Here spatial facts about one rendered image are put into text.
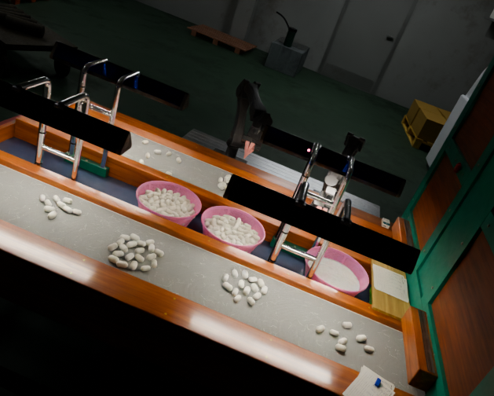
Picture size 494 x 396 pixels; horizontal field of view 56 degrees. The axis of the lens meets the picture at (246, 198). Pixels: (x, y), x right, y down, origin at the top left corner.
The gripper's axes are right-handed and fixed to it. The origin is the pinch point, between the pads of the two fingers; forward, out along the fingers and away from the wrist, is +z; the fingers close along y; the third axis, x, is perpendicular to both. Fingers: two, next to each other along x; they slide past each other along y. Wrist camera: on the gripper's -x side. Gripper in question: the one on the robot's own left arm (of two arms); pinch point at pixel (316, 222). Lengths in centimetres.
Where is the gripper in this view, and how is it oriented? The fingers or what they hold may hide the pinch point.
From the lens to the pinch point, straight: 214.2
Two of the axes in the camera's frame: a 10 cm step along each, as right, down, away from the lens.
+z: -3.7, 8.6, -3.6
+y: 9.3, 3.7, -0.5
